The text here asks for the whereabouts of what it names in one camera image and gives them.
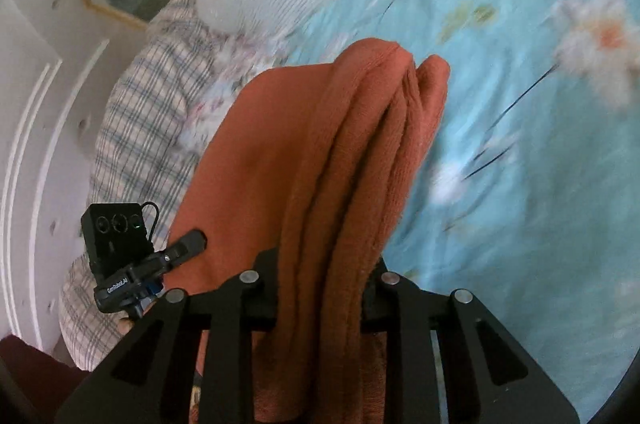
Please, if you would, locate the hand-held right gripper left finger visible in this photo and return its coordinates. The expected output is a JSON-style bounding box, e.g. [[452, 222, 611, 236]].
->
[[54, 249, 281, 424]]

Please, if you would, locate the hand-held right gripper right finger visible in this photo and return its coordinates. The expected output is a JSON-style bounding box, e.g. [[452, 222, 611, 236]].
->
[[362, 257, 581, 424]]

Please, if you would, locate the orange knit sweater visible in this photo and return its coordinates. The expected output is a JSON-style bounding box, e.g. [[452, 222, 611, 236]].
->
[[167, 37, 451, 424]]

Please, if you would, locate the person's left hand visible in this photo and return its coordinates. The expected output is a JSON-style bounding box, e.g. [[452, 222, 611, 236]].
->
[[117, 298, 153, 336]]

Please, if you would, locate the plaid checked cloth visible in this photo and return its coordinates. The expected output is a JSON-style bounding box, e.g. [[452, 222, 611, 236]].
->
[[59, 0, 241, 372]]

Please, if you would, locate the white panelled headboard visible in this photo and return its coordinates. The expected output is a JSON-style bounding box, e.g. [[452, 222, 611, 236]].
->
[[0, 0, 151, 355]]

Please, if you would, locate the dark red cloth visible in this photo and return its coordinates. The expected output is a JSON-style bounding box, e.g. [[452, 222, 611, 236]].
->
[[0, 336, 88, 424]]

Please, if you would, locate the pink floral cloth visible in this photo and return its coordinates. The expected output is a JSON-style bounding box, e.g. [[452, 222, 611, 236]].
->
[[175, 24, 301, 155]]

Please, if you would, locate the light blue floral bed sheet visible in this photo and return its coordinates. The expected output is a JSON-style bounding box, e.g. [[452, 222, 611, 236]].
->
[[285, 0, 640, 424]]

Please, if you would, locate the thin black camera cable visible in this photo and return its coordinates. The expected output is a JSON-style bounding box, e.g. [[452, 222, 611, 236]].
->
[[141, 202, 161, 237]]

